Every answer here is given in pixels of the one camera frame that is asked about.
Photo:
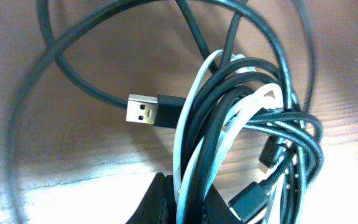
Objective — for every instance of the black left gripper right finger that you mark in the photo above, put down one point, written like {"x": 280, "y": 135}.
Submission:
{"x": 216, "y": 211}

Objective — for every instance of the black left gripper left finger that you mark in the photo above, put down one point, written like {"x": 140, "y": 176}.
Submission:
{"x": 158, "y": 205}

